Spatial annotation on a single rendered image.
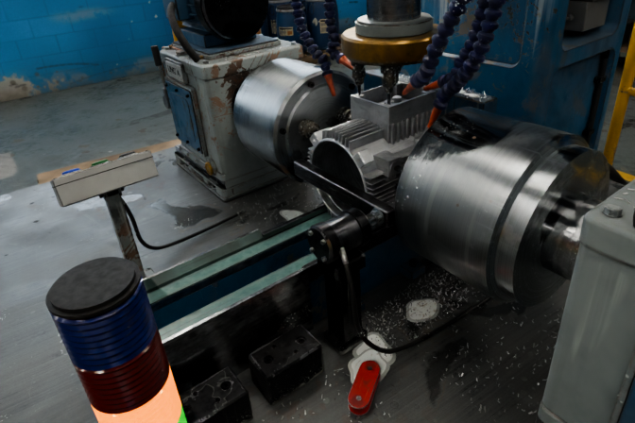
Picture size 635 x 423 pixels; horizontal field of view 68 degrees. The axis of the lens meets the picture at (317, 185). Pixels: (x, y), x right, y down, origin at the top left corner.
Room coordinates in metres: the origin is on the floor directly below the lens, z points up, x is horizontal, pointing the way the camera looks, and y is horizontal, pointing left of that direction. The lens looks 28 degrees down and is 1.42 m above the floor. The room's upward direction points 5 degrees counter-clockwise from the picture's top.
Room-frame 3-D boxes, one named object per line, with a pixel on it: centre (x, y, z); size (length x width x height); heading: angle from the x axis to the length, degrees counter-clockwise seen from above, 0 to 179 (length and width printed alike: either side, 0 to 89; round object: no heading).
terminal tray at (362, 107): (0.83, -0.15, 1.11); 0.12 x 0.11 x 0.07; 125
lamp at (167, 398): (0.26, 0.16, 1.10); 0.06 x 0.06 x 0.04
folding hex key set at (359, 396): (0.48, -0.05, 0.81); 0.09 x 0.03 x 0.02; 156
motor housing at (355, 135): (0.81, -0.12, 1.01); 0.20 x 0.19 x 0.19; 125
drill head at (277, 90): (1.06, 0.06, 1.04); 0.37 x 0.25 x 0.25; 35
